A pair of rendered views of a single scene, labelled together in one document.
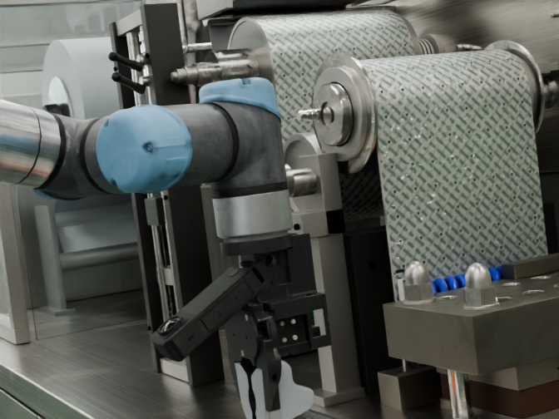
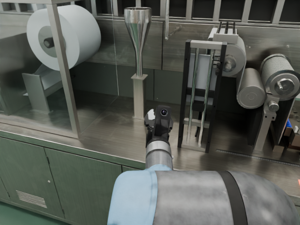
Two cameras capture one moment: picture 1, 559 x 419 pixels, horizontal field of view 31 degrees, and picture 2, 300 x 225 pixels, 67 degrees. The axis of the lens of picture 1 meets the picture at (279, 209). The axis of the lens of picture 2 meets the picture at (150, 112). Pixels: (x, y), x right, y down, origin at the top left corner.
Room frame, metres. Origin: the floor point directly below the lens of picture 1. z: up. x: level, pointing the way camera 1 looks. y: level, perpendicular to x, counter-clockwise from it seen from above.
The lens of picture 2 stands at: (1.00, 0.99, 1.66)
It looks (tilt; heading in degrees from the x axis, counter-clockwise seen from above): 30 degrees down; 315
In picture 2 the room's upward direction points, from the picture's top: straight up
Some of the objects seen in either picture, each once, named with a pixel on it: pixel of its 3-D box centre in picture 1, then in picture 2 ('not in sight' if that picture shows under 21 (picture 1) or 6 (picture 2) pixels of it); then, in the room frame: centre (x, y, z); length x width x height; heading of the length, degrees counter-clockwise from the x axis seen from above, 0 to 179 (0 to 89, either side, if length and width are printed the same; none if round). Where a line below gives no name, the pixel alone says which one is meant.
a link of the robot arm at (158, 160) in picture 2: not in sight; (159, 174); (1.29, 0.66, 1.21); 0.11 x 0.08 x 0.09; 134
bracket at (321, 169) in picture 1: (319, 278); (264, 126); (1.24, -0.04, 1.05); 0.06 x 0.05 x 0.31; 117
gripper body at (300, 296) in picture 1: (269, 296); not in sight; (0.99, 0.02, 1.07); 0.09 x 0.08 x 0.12; 117
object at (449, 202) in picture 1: (467, 209); (285, 102); (1.23, -0.23, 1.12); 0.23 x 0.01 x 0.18; 117
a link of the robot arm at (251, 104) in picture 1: (240, 137); not in sight; (0.99, 0.03, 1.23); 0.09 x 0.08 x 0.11; 139
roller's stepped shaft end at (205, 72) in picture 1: (191, 75); (227, 67); (1.41, 0.10, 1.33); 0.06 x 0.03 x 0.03; 117
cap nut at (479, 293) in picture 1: (478, 284); not in sight; (1.03, -0.19, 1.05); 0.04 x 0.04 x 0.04
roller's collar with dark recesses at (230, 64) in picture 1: (230, 71); (228, 63); (1.44, 0.04, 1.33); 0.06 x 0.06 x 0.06; 27
